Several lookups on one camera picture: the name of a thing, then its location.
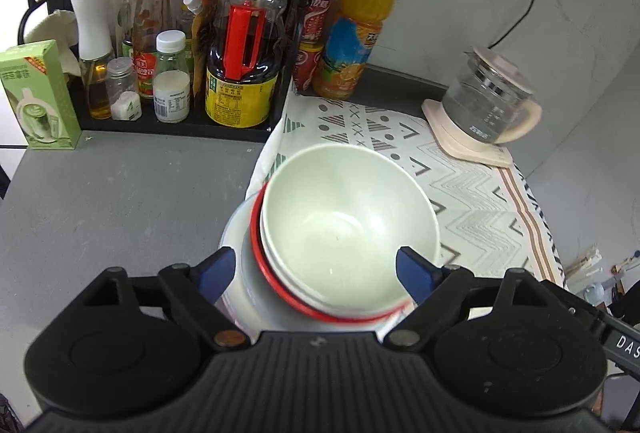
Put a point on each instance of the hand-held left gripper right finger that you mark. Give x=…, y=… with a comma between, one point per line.
x=415, y=273

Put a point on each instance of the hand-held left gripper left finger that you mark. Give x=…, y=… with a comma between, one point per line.
x=217, y=272

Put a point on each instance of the white plate floral print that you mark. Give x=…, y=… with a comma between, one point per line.
x=229, y=238

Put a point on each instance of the red rimmed bowl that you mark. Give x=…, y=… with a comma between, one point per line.
x=280, y=285

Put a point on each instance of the pale green bowl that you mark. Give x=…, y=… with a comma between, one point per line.
x=340, y=223

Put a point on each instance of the blue water jug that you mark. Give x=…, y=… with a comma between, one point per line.
x=595, y=295

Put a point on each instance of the patterned table mat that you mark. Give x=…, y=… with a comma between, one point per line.
x=470, y=193

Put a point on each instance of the cream kettle base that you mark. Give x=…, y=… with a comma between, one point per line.
x=450, y=133

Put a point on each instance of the black metal rack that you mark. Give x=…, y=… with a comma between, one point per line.
x=175, y=132

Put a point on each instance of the glass kettle cream lid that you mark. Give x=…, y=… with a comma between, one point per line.
x=485, y=98

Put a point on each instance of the white capped white bottle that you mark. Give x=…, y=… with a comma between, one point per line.
x=172, y=88

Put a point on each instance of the large soy sauce bottle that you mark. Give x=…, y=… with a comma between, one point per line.
x=247, y=83

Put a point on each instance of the small glass spice jar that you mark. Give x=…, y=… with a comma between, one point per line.
x=124, y=88

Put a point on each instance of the red drink can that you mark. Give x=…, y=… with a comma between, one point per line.
x=315, y=15
x=306, y=65

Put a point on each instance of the orange juice bottle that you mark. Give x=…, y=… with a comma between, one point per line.
x=350, y=43

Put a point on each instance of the green carton box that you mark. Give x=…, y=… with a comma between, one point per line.
x=37, y=98

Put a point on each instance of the oil bottle white dispenser top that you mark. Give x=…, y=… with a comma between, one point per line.
x=95, y=38

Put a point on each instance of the red label sauce bottle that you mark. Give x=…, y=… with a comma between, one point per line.
x=150, y=13

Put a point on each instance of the white cloth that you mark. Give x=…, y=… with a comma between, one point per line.
x=52, y=30

